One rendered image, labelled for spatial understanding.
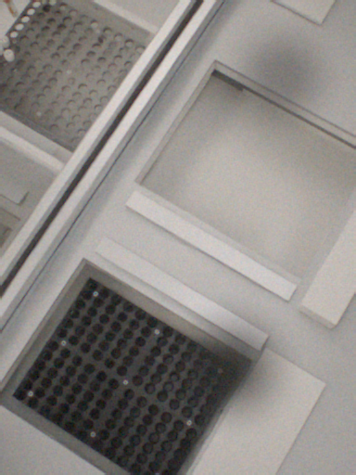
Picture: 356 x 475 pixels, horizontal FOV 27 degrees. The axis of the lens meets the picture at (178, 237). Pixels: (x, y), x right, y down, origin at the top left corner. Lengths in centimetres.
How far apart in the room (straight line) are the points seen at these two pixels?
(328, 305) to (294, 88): 30
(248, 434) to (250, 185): 37
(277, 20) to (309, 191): 24
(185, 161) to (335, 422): 42
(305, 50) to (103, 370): 49
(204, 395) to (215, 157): 35
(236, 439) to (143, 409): 13
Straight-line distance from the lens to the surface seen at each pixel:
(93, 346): 95
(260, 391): 88
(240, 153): 108
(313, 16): 104
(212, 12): 100
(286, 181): 107
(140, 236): 92
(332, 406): 90
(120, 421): 94
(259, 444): 88
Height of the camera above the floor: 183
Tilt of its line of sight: 75 degrees down
